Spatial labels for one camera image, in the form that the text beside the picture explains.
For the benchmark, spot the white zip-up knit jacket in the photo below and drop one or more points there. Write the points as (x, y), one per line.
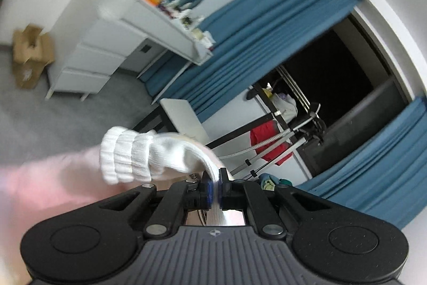
(128, 156)

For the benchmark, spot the white dressing table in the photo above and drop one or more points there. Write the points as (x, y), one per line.
(93, 38)

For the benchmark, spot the garment steamer stand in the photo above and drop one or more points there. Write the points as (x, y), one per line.
(311, 127)

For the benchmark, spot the beige ironing board panel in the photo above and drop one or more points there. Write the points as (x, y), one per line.
(179, 117)

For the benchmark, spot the blue curtain right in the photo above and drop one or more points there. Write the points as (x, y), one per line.
(386, 176)

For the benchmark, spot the blue curtain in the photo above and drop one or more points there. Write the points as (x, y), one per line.
(386, 176)
(252, 37)

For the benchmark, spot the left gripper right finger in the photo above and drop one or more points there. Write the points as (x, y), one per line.
(249, 198)

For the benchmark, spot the pastel pink blue bed cover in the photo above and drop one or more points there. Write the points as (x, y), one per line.
(37, 190)

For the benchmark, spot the green hoodie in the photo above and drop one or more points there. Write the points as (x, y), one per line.
(285, 182)

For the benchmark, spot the blue curtain left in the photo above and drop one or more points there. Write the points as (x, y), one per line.
(252, 37)

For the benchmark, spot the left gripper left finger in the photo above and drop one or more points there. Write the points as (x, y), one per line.
(172, 206)

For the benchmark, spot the brown cardboard box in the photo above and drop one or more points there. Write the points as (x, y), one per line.
(32, 53)

